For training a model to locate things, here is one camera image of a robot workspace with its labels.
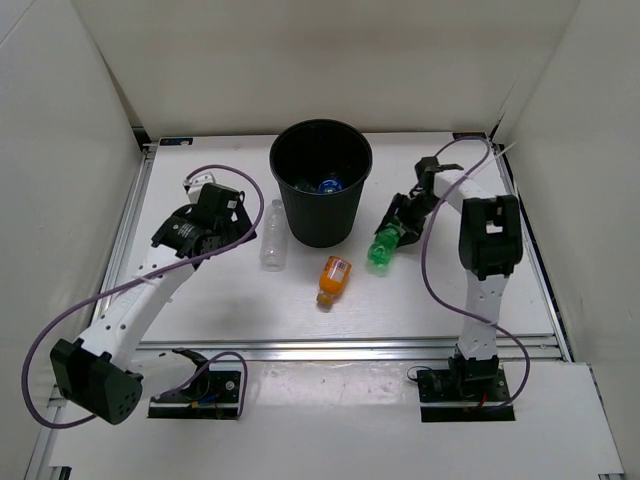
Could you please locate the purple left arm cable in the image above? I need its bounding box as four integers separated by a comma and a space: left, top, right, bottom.
22, 164, 266, 429

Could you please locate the green plastic bottle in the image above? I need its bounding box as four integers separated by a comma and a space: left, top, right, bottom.
367, 223, 403, 275

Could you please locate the black plastic bin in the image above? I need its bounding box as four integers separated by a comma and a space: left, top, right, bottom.
269, 119, 373, 248

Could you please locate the orange juice bottle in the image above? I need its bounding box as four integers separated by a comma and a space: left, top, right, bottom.
316, 256, 352, 308

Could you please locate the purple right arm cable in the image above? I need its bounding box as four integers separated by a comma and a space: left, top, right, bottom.
418, 135, 532, 409

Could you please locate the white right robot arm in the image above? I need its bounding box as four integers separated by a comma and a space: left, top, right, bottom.
367, 157, 523, 400

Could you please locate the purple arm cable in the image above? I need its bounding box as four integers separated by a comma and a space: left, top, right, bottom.
22, 164, 266, 429
418, 135, 532, 409

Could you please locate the clear plastic bottle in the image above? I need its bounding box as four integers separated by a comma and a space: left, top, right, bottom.
259, 199, 289, 271

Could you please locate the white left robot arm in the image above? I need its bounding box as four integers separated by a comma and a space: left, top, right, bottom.
50, 182, 256, 425

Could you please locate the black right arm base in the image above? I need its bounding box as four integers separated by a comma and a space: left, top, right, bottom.
406, 355, 516, 423

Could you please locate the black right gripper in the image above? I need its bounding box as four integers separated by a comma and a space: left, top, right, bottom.
379, 192, 445, 249

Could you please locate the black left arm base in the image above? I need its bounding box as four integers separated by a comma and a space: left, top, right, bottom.
147, 348, 248, 420

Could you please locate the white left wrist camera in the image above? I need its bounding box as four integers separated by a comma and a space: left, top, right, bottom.
183, 171, 216, 203

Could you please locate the blue bottle in bin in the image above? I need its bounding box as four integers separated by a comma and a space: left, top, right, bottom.
317, 172, 344, 194

